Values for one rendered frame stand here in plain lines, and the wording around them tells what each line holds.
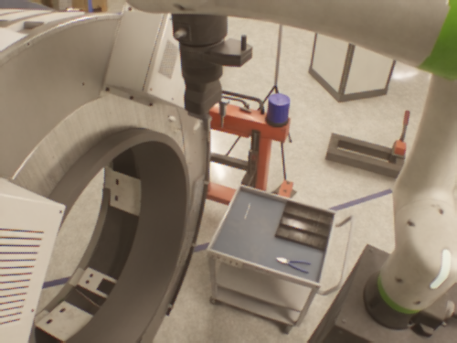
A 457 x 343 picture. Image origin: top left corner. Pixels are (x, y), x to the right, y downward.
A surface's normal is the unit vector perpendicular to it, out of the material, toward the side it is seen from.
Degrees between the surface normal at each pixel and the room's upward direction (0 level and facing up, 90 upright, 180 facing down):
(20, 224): 90
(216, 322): 0
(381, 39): 114
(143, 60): 48
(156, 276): 22
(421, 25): 82
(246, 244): 0
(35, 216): 90
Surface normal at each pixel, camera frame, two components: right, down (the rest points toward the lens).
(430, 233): -0.17, -0.73
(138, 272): -0.12, -0.44
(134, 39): -0.26, 0.01
